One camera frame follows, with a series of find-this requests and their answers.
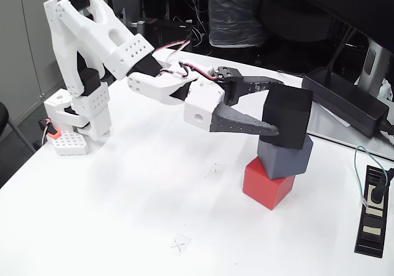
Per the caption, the black cube block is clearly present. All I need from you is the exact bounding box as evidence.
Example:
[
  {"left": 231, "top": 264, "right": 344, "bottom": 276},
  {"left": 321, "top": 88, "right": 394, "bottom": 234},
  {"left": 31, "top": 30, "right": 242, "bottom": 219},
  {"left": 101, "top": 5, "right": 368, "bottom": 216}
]
[{"left": 262, "top": 83, "right": 314, "bottom": 150}]

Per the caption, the grey cube block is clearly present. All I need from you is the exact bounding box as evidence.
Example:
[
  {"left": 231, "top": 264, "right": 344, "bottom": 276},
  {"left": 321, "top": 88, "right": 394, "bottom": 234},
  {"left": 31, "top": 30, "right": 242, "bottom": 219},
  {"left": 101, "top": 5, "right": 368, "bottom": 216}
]
[{"left": 257, "top": 134, "right": 315, "bottom": 181}]

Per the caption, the plastic wrapped black bin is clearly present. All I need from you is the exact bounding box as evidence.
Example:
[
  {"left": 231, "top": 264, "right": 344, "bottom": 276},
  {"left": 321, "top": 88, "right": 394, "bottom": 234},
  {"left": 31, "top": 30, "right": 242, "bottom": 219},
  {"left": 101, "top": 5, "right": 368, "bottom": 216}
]
[{"left": 204, "top": 0, "right": 265, "bottom": 48}]

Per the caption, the red cube block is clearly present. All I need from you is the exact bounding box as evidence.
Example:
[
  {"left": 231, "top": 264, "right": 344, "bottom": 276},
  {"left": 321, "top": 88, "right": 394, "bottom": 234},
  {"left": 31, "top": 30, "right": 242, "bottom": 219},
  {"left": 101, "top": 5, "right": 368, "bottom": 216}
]
[{"left": 242, "top": 155, "right": 297, "bottom": 211}]

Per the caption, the black computer case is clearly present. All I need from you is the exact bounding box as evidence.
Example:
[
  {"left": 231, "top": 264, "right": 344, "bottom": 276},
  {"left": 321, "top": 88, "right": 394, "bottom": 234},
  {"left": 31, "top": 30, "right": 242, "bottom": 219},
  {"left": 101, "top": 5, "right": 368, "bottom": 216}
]
[{"left": 144, "top": 17, "right": 193, "bottom": 54}]

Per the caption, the silver monitor stand base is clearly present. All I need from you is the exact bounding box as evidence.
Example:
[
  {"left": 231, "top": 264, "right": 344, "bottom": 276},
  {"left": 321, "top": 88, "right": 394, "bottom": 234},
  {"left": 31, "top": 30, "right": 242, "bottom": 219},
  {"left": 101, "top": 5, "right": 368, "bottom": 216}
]
[{"left": 295, "top": 94, "right": 394, "bottom": 162}]

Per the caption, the white paper sheet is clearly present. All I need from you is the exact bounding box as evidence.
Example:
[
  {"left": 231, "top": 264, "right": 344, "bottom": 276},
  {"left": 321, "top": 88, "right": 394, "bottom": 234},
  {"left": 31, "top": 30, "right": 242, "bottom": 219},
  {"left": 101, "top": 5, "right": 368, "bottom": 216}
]
[{"left": 318, "top": 102, "right": 352, "bottom": 128}]

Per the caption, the black power adapter brick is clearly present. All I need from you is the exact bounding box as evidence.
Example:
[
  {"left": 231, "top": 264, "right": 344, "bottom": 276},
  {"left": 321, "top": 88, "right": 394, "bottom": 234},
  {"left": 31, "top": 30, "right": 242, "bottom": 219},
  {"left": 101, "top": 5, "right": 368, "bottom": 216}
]
[{"left": 300, "top": 67, "right": 390, "bottom": 138}]

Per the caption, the silver monitor stand neck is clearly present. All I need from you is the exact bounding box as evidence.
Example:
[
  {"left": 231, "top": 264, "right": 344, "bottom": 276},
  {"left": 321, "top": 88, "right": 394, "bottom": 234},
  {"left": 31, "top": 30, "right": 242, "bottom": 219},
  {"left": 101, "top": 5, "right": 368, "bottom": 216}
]
[{"left": 353, "top": 37, "right": 394, "bottom": 100}]

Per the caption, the white crumpled plastic bag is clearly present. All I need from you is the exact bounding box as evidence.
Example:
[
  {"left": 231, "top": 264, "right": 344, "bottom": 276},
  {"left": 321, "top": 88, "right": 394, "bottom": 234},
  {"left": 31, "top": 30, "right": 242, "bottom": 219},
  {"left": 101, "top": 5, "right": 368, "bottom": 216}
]
[{"left": 377, "top": 78, "right": 394, "bottom": 101}]

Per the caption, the white perforated clamp plate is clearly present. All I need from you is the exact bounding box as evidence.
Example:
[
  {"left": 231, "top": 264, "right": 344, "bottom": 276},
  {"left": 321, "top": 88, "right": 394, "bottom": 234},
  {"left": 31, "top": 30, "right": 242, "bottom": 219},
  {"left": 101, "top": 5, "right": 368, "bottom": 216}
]
[{"left": 46, "top": 130, "right": 90, "bottom": 156}]

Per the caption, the black power plug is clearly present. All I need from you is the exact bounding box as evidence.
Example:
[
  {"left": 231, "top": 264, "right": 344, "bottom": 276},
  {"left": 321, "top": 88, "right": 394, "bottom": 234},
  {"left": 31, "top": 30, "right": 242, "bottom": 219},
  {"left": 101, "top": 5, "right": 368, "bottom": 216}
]
[{"left": 369, "top": 167, "right": 394, "bottom": 205}]

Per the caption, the black power strip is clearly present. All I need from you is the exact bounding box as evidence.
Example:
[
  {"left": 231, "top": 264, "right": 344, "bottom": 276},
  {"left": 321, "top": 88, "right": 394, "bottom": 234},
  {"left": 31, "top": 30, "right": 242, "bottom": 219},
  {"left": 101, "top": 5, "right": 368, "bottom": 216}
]
[{"left": 353, "top": 164, "right": 394, "bottom": 258}]

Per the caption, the black office chair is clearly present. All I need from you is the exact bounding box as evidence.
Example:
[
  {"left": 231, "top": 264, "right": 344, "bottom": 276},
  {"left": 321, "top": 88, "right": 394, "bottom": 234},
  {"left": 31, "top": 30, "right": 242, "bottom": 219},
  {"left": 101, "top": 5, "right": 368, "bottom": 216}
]
[{"left": 0, "top": 101, "right": 38, "bottom": 153}]

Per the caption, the red white servo cable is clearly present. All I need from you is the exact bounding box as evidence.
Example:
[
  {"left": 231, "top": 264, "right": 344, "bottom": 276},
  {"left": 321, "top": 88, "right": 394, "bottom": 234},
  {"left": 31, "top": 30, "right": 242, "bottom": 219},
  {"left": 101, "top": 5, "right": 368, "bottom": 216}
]
[{"left": 152, "top": 39, "right": 216, "bottom": 81}]

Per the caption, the silver metal post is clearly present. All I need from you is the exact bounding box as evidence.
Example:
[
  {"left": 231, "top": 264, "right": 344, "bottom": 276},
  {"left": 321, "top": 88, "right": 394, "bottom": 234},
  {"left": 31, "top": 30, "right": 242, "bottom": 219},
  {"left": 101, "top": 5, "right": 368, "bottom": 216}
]
[{"left": 131, "top": 20, "right": 147, "bottom": 39}]

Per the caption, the thin green cable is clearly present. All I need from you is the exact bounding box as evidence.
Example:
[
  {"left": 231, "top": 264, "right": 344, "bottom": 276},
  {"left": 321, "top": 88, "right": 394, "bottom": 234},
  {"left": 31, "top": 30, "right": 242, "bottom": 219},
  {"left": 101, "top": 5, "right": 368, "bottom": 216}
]
[{"left": 353, "top": 145, "right": 390, "bottom": 209}]

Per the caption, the orange cable connector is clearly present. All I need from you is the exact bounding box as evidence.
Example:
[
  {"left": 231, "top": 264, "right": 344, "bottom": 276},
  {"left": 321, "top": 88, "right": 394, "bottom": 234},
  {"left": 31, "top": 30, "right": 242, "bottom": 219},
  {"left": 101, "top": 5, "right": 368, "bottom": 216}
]
[{"left": 39, "top": 118, "right": 61, "bottom": 149}]

